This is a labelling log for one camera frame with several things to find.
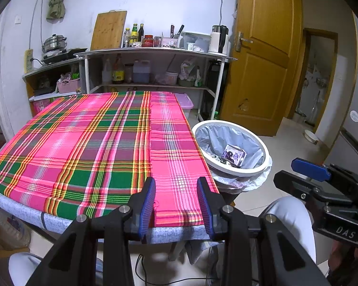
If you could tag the wooden doorway frame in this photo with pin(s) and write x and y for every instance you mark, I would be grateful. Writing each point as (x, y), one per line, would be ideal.
(298, 65)

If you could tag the purple white carton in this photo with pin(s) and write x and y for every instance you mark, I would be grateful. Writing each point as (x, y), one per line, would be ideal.
(233, 154)

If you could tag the white trash bin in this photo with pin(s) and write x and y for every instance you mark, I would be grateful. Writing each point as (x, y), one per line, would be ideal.
(241, 171)

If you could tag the black thermos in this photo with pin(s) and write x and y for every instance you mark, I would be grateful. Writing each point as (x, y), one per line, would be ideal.
(213, 76)

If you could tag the pink green plaid tablecloth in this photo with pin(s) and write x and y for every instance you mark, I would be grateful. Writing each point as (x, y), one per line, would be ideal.
(62, 155)

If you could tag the steel pot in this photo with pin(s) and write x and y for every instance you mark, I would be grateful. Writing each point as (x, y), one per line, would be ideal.
(54, 44)

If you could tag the brown jar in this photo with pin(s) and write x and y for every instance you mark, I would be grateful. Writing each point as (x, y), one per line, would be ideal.
(129, 74)

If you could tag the person's right leg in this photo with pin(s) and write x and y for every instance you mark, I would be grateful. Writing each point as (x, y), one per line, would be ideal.
(289, 223)

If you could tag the small shelf unit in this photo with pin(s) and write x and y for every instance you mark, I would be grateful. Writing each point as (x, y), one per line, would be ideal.
(47, 68)

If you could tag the oil bottle yellow label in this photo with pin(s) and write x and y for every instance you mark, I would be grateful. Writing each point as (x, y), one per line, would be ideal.
(118, 73)

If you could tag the pink knife holder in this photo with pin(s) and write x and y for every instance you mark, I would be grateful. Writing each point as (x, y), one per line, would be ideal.
(168, 44)

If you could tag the black electric kettle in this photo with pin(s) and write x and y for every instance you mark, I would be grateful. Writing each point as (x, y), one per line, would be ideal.
(223, 35)

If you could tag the white floor bowl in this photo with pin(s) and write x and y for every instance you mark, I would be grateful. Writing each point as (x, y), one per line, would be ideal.
(311, 136)

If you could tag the large metal shelf unit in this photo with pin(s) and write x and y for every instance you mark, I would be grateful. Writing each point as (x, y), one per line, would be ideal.
(152, 52)

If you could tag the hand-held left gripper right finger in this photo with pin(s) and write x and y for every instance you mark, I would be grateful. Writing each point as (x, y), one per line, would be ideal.
(205, 205)

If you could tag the white plastic jug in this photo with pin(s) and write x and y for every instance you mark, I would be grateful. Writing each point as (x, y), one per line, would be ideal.
(107, 73)

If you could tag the green bottle yellow label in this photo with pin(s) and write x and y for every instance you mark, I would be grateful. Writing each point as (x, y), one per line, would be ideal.
(134, 34)

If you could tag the dark sauce bottle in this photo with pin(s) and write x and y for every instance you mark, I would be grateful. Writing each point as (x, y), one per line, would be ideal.
(141, 33)

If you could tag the bamboo cutting board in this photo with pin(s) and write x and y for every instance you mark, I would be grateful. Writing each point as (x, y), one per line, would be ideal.
(109, 31)

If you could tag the glass jar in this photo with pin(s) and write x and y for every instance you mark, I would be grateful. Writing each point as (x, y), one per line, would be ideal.
(157, 42)

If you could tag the white bucket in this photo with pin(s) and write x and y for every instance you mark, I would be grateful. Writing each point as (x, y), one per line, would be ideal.
(172, 78)

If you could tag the yellow power strip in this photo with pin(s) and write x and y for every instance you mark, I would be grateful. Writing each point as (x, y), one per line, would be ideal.
(28, 61)

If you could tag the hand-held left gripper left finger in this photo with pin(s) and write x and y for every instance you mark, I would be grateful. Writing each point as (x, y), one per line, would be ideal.
(147, 205)

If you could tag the pink storage box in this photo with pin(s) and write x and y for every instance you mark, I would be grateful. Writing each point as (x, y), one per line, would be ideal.
(185, 102)

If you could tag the pink basket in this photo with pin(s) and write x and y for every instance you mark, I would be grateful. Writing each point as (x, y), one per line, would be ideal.
(68, 85)

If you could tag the blue liquid jug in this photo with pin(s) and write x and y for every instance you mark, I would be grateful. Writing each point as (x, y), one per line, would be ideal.
(141, 73)

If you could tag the wooden door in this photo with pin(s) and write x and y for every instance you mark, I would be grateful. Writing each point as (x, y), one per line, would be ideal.
(262, 80)

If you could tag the pale blue trash bag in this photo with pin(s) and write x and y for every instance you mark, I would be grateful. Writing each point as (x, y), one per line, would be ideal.
(214, 137)

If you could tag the clear plastic container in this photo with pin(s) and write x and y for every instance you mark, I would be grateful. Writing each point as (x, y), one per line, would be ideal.
(200, 40)

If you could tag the white cup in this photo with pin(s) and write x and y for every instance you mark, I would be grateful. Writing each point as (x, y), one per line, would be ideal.
(191, 46)

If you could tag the white paper towel roll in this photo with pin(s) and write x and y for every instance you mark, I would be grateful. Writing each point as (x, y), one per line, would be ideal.
(214, 43)

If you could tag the white woven sack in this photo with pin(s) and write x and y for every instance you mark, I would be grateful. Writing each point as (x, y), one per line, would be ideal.
(9, 229)

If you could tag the red jar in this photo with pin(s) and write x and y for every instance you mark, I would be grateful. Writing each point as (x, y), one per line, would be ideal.
(148, 41)

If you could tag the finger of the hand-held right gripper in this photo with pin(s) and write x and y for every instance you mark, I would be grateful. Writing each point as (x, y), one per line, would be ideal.
(311, 169)
(298, 187)

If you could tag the bundle of plastic bags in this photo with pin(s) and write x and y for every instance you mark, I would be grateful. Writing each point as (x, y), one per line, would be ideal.
(189, 73)

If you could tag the white wall switch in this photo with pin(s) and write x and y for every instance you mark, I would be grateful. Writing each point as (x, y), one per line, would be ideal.
(18, 19)

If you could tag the clear bottle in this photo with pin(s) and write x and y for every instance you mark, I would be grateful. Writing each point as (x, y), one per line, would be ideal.
(127, 38)

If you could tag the blue patterned table pad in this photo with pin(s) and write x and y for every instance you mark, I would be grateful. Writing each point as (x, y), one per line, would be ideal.
(173, 234)

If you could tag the black induction cooker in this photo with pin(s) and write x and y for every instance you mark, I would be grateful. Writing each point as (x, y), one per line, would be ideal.
(64, 55)

